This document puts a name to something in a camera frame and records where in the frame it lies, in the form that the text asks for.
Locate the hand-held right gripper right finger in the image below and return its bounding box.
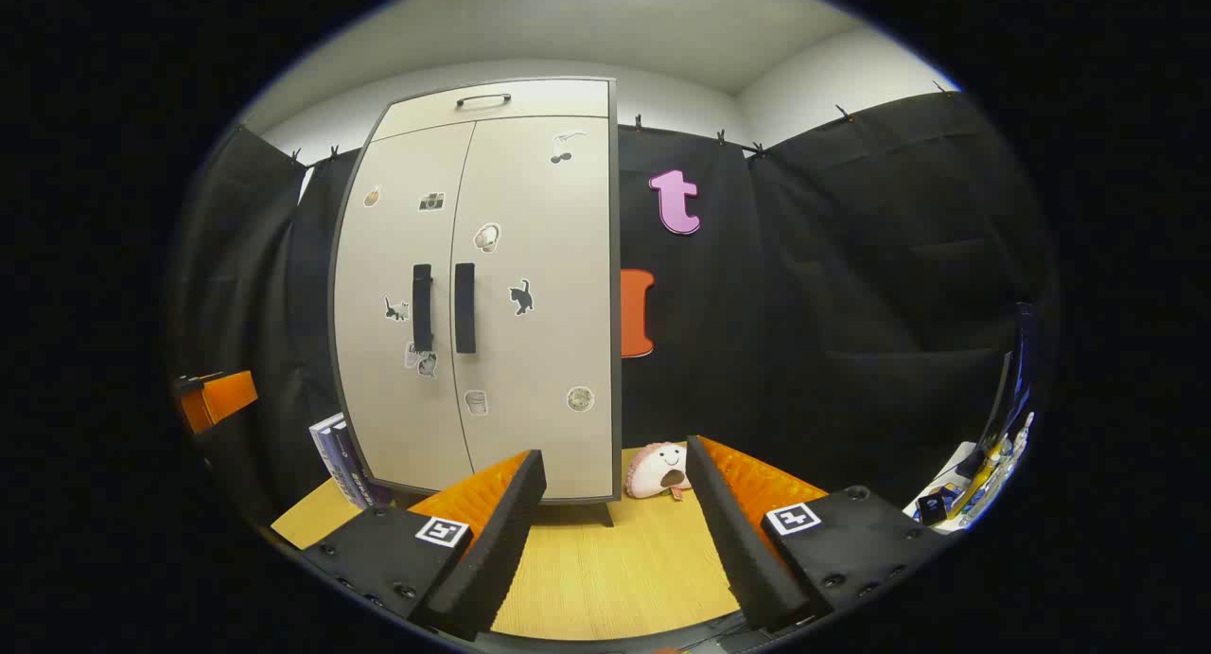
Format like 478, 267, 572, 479
686, 434, 950, 634

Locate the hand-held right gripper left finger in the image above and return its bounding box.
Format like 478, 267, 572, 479
301, 449, 548, 642

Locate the beige shoe cabinet door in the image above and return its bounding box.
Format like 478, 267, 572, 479
333, 122, 476, 492
450, 116, 616, 500

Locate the beige double-door shoe cabinet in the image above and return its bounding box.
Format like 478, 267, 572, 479
328, 77, 623, 527

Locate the beige cabinet drawer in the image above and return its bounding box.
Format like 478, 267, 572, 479
371, 80, 611, 142

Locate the pink smiling plush toy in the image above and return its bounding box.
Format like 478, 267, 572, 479
625, 442, 693, 501

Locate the stack of blue books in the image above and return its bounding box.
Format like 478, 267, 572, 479
308, 412, 394, 509

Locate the black backdrop cloth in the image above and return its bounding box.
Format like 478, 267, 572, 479
170, 91, 1056, 532

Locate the cluster of small bottles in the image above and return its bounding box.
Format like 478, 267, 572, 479
954, 412, 1037, 524

